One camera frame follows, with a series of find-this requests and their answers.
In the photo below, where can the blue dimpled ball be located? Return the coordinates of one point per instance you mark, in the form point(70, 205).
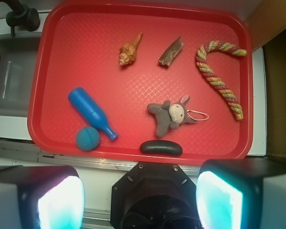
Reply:
point(87, 139)

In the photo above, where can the grey plush bunny toy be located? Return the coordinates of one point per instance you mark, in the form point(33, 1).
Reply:
point(170, 115)

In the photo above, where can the grey toy faucet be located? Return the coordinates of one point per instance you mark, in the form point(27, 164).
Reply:
point(19, 16)

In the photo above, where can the tan spiral seashell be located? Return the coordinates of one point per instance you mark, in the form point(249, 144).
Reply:
point(128, 51)

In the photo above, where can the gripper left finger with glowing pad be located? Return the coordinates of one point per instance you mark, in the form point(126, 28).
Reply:
point(41, 197)

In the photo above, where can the red plastic tray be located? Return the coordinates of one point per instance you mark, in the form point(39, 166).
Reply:
point(80, 46)

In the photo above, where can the twisted multicolour rope toy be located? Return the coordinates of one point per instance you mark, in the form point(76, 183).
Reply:
point(216, 82)

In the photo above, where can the dark green bean-shaped stone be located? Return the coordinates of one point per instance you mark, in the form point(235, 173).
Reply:
point(162, 147)

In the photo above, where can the brown cardboard box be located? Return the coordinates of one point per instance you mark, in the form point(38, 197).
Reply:
point(266, 22)

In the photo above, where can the blue plastic bottle toy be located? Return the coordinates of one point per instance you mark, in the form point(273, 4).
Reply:
point(91, 111)

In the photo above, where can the grey toy sink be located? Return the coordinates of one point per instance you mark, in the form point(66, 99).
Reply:
point(18, 57)

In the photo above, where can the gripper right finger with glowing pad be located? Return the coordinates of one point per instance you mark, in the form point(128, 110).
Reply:
point(249, 193)

